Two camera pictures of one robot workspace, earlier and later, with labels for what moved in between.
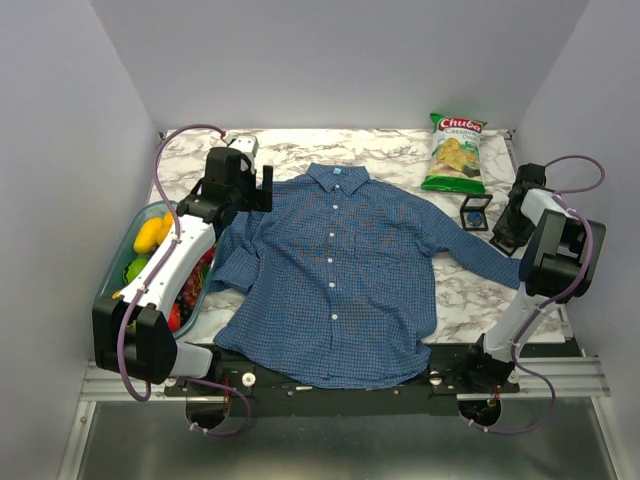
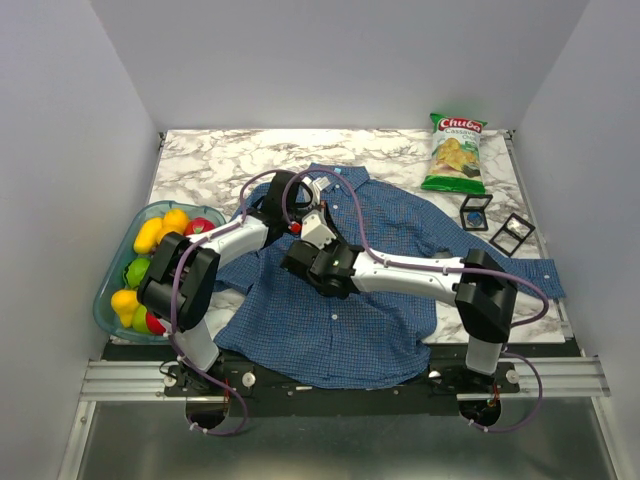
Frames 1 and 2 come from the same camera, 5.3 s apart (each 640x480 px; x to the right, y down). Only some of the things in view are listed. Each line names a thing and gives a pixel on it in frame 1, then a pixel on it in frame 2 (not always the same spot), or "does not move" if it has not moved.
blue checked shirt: [328, 282] does not move
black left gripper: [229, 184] to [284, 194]
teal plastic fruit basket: [122, 252] does not move
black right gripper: [502, 228] to [334, 244]
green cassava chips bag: [456, 155] does not move
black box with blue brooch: [473, 214] does not move
